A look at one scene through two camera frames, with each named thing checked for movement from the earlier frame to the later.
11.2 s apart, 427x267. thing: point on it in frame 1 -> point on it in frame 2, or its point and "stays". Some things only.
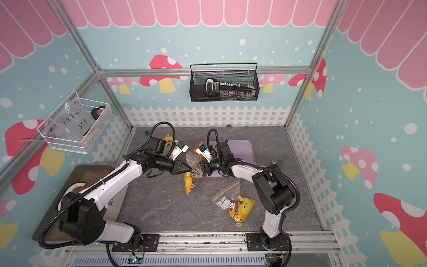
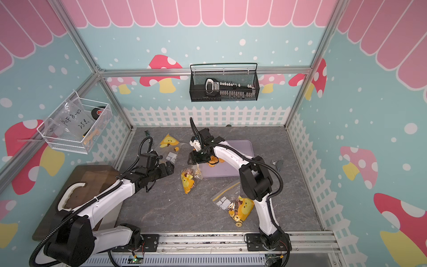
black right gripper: x=205 y=168 -> x=193 y=159
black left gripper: x=177 y=166 -> x=164 y=172
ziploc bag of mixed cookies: x=190 y=178 stays
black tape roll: x=96 y=112 stays
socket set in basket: x=213 y=89 stays
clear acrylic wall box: x=76 y=125 stays
